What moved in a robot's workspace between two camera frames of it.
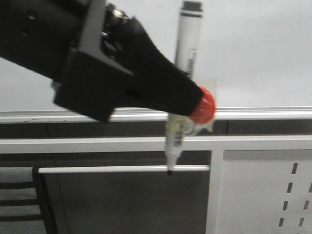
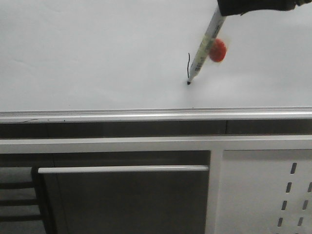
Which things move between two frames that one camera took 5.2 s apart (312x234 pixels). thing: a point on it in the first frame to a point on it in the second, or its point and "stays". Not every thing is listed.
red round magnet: x=205 y=109 to x=218 y=51
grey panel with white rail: x=126 y=200 stays
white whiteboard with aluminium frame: x=256 y=58 stays
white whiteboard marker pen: x=187 y=55 to x=214 y=30
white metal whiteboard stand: x=259 y=184 stays
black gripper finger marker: x=157 y=83 to x=228 y=7
